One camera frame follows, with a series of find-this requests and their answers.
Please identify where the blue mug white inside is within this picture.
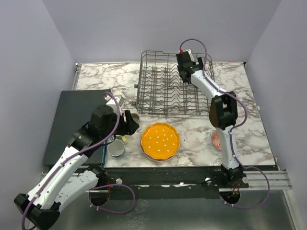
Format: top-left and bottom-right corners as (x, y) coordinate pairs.
(107, 139), (126, 158)

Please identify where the dark network switch box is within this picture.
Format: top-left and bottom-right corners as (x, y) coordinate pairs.
(43, 89), (111, 167)

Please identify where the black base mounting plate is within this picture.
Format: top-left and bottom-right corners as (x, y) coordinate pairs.
(79, 165), (280, 201)

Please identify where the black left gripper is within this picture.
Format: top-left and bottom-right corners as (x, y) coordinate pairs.
(101, 110), (140, 139)

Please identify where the small grey cup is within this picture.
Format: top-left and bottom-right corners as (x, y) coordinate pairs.
(131, 113), (140, 124)

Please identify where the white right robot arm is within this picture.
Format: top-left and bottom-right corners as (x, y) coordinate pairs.
(176, 50), (243, 188)

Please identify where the orange blue patterned bowl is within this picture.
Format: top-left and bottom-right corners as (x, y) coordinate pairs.
(211, 130), (221, 150)

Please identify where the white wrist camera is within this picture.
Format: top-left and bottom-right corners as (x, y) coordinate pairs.
(180, 49), (195, 62)
(104, 96), (125, 111)

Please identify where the orange polka dot plate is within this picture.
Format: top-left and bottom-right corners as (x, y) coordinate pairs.
(140, 122), (180, 148)

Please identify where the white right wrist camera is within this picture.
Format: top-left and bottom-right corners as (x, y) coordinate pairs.
(180, 49), (195, 62)

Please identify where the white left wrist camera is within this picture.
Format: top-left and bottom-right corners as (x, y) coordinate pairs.
(104, 96), (125, 111)

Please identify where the grey wire dish rack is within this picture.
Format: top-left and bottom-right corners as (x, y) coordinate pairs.
(131, 50), (210, 116)

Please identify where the pale yellow mug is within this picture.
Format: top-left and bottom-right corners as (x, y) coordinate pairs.
(116, 136), (128, 145)

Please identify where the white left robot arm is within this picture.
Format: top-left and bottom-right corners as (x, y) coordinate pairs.
(14, 105), (139, 230)

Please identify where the aluminium rail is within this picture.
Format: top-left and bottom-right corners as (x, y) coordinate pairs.
(39, 169), (292, 192)

